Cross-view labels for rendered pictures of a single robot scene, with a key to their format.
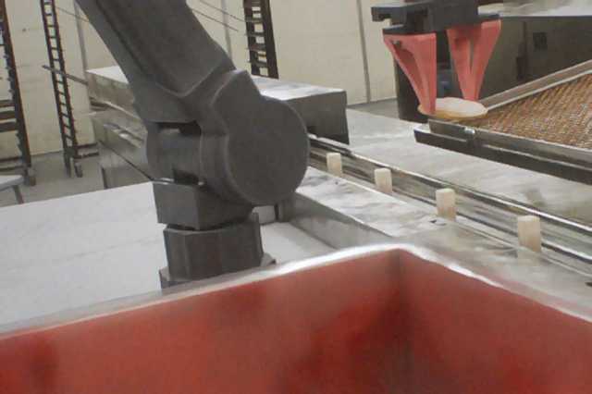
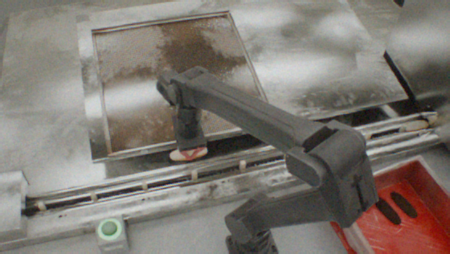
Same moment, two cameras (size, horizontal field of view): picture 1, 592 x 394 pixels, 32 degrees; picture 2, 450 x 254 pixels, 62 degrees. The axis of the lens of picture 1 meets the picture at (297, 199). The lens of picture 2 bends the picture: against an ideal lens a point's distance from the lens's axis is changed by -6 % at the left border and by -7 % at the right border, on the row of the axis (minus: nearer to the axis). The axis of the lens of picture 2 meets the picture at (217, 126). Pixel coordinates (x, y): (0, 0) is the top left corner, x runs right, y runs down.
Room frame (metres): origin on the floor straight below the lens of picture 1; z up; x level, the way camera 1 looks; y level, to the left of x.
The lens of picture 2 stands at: (0.86, 0.49, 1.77)
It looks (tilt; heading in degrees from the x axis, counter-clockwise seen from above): 48 degrees down; 269
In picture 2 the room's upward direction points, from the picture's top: 3 degrees clockwise
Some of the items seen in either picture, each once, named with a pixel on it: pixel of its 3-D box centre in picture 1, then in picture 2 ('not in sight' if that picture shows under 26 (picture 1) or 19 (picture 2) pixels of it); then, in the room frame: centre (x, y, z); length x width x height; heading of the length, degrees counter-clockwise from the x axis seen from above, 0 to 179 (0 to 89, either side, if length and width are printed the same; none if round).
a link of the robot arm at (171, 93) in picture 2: not in sight; (177, 88); (0.94, -0.16, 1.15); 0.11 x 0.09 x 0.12; 130
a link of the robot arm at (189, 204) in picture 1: (222, 166); (249, 222); (0.76, 0.05, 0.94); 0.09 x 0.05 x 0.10; 130
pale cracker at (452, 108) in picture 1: (450, 105); (189, 152); (0.92, -0.14, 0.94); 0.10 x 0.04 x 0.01; 18
